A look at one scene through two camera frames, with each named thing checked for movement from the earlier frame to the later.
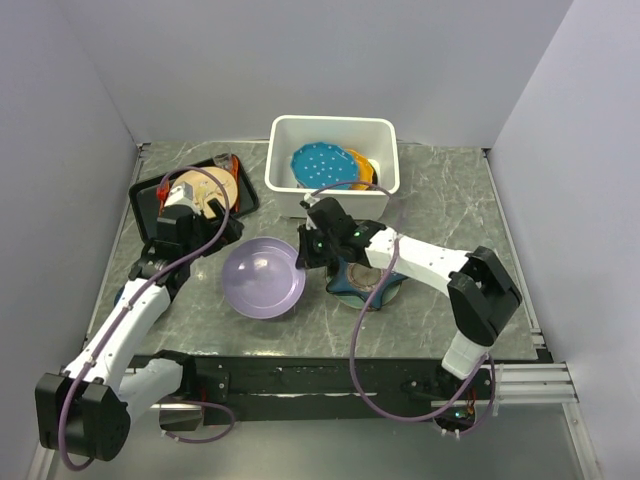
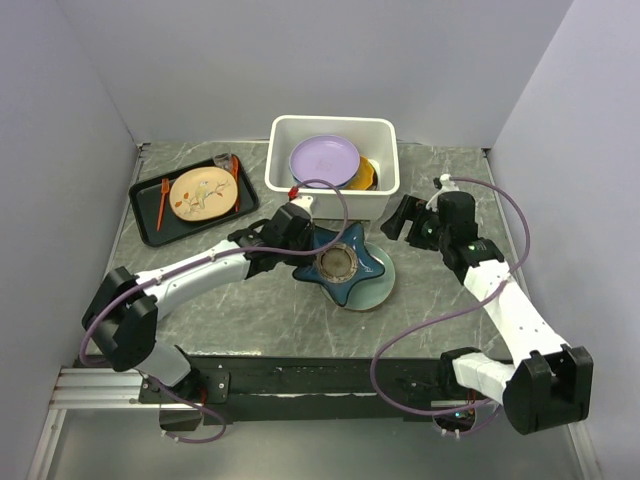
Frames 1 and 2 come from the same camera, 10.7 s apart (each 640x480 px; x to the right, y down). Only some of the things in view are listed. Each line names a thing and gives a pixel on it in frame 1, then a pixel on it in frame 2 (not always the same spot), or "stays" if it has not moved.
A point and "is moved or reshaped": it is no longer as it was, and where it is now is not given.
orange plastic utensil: (235, 167) stays
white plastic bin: (377, 137) stays
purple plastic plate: (261, 278) → (324, 157)
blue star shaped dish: (364, 281) is moved or reshaped
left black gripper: (203, 221) → (308, 233)
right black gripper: (307, 258) → (411, 210)
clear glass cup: (223, 160) stays
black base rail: (330, 387) stays
